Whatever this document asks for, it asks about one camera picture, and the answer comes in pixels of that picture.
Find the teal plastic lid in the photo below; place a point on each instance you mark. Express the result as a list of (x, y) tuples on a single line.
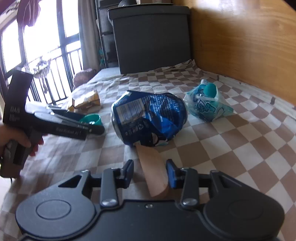
[(91, 119)]

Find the black drawer tower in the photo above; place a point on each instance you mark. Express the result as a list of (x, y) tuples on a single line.
[(107, 34)]

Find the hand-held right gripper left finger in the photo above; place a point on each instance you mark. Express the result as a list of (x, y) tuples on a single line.
[(128, 173)]

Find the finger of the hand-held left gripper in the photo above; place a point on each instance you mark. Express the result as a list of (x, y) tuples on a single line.
[(94, 129), (64, 113)]

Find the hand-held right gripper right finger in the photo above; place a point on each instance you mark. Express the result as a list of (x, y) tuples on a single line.
[(171, 173)]

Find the hanging net basket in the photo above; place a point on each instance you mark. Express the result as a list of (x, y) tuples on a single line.
[(41, 68)]

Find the pink stuffed bag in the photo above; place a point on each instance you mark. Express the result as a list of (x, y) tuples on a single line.
[(83, 77)]

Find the grey fabric storage box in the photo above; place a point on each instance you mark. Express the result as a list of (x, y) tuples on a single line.
[(152, 39)]

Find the yellow crumpled packet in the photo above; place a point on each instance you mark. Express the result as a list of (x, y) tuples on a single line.
[(86, 100)]

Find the black balcony railing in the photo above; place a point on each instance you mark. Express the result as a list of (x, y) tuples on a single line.
[(64, 76)]

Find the brown white checkered blanket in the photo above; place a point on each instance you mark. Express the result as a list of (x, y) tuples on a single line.
[(231, 150)]

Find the teal plastic snack wrapper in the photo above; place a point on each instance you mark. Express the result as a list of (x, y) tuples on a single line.
[(207, 104)]

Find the crushed blue drink can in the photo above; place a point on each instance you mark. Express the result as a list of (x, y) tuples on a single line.
[(148, 118)]

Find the wooden wall panel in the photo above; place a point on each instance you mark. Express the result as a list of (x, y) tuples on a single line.
[(242, 41)]

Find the grey mattress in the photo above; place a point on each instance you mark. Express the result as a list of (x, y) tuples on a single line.
[(105, 74)]

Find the brown paper strip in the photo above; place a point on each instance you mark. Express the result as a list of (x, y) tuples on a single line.
[(153, 171)]

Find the person's left hand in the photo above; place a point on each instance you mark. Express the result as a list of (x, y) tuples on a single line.
[(16, 136)]

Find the hanging purple garment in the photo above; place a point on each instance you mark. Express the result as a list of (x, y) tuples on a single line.
[(29, 11)]

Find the beige brown curtain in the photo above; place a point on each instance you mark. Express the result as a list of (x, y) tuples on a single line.
[(89, 34)]

